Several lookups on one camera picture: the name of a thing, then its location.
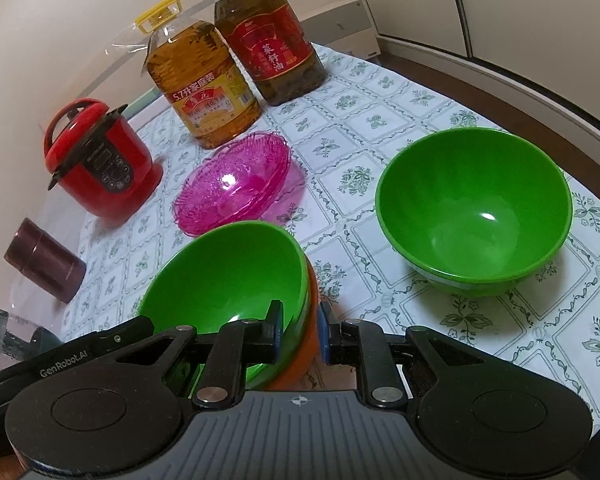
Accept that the pale green bedding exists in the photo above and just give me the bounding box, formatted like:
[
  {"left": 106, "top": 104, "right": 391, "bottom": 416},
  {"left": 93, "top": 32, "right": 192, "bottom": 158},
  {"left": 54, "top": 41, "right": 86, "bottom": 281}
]
[{"left": 127, "top": 92, "right": 158, "bottom": 118}]

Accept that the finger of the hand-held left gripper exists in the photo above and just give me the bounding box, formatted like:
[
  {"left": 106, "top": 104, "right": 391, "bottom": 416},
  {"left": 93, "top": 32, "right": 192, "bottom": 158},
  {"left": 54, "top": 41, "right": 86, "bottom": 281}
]
[{"left": 91, "top": 314, "right": 157, "bottom": 351}]

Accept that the maroon insulated food jar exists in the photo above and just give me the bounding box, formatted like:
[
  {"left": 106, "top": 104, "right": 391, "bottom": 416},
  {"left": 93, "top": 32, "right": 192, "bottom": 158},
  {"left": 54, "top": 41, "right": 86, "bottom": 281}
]
[{"left": 4, "top": 217, "right": 87, "bottom": 304}]

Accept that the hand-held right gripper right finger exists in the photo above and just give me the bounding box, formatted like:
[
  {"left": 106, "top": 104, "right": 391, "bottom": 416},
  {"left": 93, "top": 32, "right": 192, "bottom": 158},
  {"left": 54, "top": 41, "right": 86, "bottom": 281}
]
[{"left": 318, "top": 301, "right": 486, "bottom": 409}]

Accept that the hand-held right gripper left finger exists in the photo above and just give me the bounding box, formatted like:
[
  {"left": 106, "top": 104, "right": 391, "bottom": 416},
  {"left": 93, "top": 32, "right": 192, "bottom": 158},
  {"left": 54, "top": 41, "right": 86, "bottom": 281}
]
[{"left": 100, "top": 300, "right": 285, "bottom": 409}]

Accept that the red electric pressure cooker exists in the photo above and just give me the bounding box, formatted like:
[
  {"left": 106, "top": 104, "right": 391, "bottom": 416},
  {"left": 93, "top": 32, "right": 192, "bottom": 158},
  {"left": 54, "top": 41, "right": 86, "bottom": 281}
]
[{"left": 45, "top": 99, "right": 163, "bottom": 221}]

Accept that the yellow label cooking oil bottle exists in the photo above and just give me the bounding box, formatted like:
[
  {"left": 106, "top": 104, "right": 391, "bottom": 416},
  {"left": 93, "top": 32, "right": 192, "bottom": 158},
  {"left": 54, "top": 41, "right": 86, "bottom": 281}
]
[{"left": 135, "top": 0, "right": 261, "bottom": 150}]

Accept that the small green plastic bowl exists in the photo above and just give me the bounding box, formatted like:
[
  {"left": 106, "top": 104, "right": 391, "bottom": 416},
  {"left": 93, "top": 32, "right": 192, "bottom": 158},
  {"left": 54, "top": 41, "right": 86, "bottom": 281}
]
[{"left": 137, "top": 221, "right": 311, "bottom": 391}]

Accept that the white floral patterned tablecloth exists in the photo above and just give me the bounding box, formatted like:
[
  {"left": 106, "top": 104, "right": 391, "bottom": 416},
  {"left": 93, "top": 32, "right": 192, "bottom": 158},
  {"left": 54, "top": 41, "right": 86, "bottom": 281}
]
[{"left": 60, "top": 42, "right": 600, "bottom": 441}]

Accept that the white and grey wardrobe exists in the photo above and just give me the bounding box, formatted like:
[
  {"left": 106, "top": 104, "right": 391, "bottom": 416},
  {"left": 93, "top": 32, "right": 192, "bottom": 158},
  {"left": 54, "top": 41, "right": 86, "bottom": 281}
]
[{"left": 345, "top": 0, "right": 600, "bottom": 91}]

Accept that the orange plastic bowl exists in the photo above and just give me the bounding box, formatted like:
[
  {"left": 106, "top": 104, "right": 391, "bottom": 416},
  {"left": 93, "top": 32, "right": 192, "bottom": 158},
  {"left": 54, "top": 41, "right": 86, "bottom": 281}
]
[{"left": 270, "top": 255, "right": 323, "bottom": 392}]

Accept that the red label dark oil bottle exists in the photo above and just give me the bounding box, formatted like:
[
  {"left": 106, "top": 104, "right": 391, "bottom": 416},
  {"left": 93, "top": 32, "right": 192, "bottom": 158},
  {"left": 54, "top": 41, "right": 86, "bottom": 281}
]
[{"left": 211, "top": 0, "right": 328, "bottom": 107}]

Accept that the large green plastic bowl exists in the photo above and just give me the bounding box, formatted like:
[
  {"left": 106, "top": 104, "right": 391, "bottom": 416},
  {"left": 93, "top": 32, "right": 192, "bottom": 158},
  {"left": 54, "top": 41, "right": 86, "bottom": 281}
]
[{"left": 375, "top": 127, "right": 573, "bottom": 297}]

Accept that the white bedside cabinet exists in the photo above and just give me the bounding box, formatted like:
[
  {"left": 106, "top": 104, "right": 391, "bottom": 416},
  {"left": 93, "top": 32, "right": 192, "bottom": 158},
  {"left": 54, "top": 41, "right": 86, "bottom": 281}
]
[{"left": 325, "top": 0, "right": 381, "bottom": 61}]

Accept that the clear jar with dark contents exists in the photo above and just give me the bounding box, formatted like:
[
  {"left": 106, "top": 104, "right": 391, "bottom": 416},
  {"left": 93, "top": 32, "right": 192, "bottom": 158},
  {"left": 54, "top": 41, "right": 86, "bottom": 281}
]
[{"left": 0, "top": 309, "right": 63, "bottom": 361}]

